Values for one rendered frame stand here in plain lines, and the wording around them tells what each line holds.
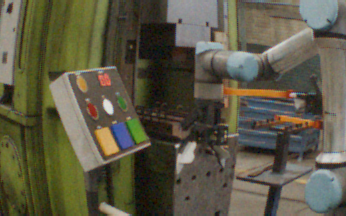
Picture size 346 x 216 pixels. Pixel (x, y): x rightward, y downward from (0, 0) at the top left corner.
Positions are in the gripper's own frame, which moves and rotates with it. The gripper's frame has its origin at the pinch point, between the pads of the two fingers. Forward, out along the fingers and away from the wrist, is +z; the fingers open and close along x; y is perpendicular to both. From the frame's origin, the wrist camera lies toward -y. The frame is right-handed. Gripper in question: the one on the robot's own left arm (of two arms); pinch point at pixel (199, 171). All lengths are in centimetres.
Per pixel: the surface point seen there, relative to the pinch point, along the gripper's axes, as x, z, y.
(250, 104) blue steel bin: 293, 32, -341
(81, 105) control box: -30.3, -17.4, -13.9
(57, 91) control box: -37.4, -21.1, -18.7
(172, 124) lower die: 19, -4, -49
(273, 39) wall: 638, -72, -672
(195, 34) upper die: 29, -39, -52
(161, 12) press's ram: 13, -48, -51
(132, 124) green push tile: -8.7, -9.5, -25.2
